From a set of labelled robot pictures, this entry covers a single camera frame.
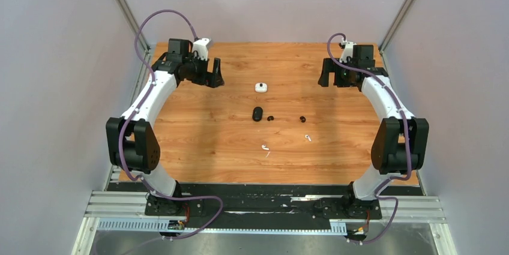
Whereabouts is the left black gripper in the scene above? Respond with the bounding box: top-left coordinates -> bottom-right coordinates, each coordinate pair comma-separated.
182,53 -> 224,88

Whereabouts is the white earbud charging case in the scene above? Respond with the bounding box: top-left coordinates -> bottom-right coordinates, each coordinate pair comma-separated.
254,82 -> 268,93

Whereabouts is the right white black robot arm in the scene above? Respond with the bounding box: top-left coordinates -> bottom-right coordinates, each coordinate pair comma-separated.
318,42 -> 429,219

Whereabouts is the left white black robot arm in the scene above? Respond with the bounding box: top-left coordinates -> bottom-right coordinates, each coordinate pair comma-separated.
106,38 -> 224,216

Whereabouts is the black earbud charging case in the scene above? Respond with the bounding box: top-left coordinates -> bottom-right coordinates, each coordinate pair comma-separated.
251,106 -> 263,122

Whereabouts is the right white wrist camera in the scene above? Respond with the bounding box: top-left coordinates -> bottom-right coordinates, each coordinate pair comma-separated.
339,40 -> 357,64

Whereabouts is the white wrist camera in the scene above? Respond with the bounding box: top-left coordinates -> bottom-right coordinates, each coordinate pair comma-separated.
339,40 -> 357,64
191,38 -> 213,61

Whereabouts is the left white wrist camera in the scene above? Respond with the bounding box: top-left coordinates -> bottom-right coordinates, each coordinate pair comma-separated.
191,38 -> 213,61

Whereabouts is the right aluminium corner post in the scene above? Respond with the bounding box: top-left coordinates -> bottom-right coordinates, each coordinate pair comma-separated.
379,0 -> 415,54

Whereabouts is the aluminium corner post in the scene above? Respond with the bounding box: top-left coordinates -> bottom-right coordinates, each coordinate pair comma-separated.
379,0 -> 415,54
98,0 -> 151,51

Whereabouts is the left aluminium corner post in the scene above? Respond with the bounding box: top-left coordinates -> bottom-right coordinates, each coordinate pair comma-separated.
98,0 -> 151,51

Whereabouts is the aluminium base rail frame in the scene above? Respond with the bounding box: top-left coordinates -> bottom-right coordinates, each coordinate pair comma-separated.
72,182 -> 457,254

